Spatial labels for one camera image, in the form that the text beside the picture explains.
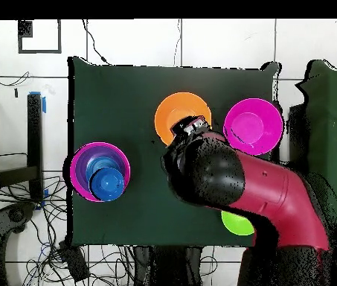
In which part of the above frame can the orange plastic bowl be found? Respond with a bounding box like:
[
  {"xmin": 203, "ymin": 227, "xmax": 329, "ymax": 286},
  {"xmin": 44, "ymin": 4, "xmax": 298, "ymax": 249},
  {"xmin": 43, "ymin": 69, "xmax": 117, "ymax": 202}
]
[{"xmin": 154, "ymin": 92, "xmax": 213, "ymax": 147}]

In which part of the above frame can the translucent blue bowl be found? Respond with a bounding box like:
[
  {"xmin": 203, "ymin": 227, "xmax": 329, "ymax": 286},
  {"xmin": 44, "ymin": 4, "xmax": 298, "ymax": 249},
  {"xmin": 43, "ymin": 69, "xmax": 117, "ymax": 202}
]
[{"xmin": 85, "ymin": 156, "xmax": 122, "ymax": 182}]

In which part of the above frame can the dark blue bowl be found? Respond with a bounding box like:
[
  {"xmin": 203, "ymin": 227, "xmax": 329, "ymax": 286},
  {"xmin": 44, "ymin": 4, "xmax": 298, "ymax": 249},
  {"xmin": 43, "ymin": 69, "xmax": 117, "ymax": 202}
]
[{"xmin": 89, "ymin": 167, "xmax": 126, "ymax": 203}]

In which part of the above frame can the purple plastic bowl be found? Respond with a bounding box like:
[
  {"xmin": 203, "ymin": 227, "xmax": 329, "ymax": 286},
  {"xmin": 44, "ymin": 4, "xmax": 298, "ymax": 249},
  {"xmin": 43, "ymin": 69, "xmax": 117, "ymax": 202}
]
[{"xmin": 74, "ymin": 145, "xmax": 127, "ymax": 197}]

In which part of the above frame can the pink plastic bowl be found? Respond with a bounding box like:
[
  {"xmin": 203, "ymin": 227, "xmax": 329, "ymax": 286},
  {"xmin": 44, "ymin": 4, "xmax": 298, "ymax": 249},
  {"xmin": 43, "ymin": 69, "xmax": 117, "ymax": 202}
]
[
  {"xmin": 222, "ymin": 98, "xmax": 284, "ymax": 156},
  {"xmin": 69, "ymin": 142, "xmax": 131, "ymax": 203}
]

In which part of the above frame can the dark green tablecloth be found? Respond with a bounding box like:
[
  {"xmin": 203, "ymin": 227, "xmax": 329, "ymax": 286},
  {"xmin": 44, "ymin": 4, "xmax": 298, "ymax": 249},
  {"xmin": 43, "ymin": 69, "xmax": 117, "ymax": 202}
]
[{"xmin": 67, "ymin": 56, "xmax": 282, "ymax": 250}]

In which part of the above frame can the green plastic bowl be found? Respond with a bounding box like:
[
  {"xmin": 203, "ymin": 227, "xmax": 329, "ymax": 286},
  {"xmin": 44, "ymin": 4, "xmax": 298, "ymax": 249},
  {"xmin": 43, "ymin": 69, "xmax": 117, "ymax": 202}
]
[{"xmin": 220, "ymin": 210, "xmax": 255, "ymax": 236}]

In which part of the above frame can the black stand with blue tape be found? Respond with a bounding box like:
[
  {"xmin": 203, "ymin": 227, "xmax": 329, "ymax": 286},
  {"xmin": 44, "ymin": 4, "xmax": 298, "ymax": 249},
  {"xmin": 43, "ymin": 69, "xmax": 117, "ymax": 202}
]
[{"xmin": 0, "ymin": 91, "xmax": 48, "ymax": 211}]

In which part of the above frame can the black power adapter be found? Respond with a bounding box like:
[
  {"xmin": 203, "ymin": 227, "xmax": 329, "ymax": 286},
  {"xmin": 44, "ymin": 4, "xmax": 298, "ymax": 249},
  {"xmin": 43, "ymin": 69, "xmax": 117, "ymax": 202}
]
[{"xmin": 57, "ymin": 240, "xmax": 91, "ymax": 283}]

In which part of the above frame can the black cable with plug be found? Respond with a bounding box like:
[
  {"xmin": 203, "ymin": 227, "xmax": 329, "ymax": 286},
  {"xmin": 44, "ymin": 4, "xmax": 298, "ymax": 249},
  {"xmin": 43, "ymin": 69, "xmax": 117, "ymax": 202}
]
[{"xmin": 80, "ymin": 19, "xmax": 111, "ymax": 65}]

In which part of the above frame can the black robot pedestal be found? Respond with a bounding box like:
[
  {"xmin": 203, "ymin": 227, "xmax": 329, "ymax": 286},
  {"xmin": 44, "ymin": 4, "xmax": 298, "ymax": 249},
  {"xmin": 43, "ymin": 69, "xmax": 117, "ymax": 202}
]
[{"xmin": 132, "ymin": 245, "xmax": 203, "ymax": 286}]

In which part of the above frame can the black floor cable tangle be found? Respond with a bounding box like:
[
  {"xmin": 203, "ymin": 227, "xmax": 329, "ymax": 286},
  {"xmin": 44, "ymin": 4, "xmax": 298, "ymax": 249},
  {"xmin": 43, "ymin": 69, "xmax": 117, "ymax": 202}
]
[{"xmin": 0, "ymin": 175, "xmax": 136, "ymax": 286}]

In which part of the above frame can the black square floor frame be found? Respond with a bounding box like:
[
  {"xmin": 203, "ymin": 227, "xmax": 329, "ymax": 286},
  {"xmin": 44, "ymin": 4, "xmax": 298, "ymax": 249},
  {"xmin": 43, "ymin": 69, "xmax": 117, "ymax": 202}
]
[{"xmin": 17, "ymin": 19, "xmax": 62, "ymax": 55}]

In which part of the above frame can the black pedestal foot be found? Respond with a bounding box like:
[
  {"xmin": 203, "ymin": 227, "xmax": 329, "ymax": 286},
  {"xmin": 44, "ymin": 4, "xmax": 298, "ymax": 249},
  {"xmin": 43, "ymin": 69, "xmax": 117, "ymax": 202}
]
[{"xmin": 0, "ymin": 201, "xmax": 36, "ymax": 236}]

